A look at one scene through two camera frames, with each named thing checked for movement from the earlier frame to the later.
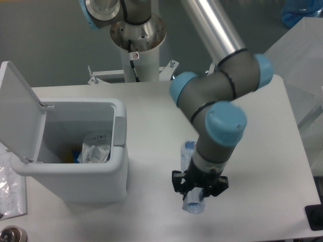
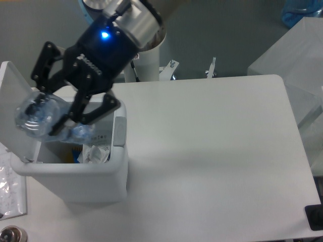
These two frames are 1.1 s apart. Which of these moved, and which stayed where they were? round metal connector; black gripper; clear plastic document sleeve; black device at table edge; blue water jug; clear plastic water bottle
Moved: black gripper; clear plastic water bottle
Stayed: black device at table edge; blue water jug; round metal connector; clear plastic document sleeve
